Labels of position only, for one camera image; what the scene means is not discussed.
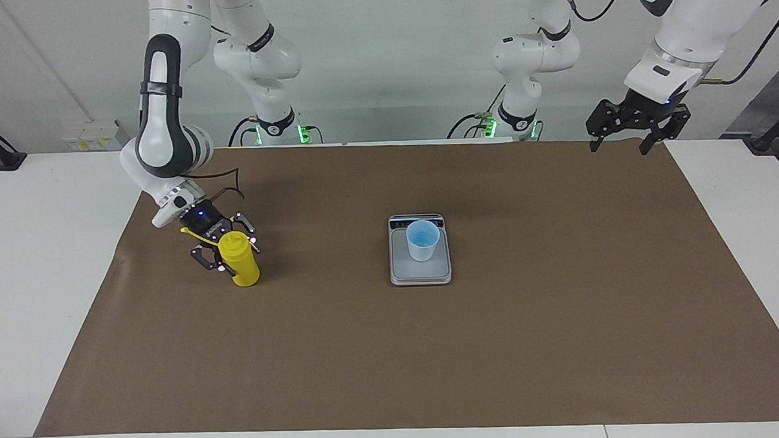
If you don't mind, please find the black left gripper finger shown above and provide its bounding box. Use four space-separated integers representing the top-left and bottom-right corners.
638 104 692 156
585 99 627 153

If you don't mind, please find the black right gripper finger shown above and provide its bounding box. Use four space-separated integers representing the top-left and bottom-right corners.
191 244 236 277
231 214 260 254

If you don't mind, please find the yellow squeeze bottle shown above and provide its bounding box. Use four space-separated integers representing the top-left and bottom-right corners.
180 224 261 290

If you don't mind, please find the light blue plastic cup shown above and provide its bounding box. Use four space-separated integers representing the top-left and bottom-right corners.
406 219 442 263

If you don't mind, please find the silver digital kitchen scale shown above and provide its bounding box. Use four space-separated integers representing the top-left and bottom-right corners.
387 213 453 287

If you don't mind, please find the white yellow socket box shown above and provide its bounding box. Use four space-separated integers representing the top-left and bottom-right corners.
61 119 123 152

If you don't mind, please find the brown table mat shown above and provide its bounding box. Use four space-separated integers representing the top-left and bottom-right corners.
25 128 779 438

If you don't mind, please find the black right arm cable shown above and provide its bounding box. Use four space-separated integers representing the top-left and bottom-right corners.
194 166 245 203

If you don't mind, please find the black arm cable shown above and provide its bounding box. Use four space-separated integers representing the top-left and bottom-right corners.
194 166 245 203
562 0 779 91

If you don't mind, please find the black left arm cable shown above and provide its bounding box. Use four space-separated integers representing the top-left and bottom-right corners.
562 0 779 91

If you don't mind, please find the black right base cable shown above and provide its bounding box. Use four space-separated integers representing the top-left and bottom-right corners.
229 117 261 147

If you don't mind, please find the black base cable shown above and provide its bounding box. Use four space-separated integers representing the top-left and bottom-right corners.
229 117 261 147
445 85 510 140

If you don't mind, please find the black left base cable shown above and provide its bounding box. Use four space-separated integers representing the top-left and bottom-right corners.
445 85 510 140

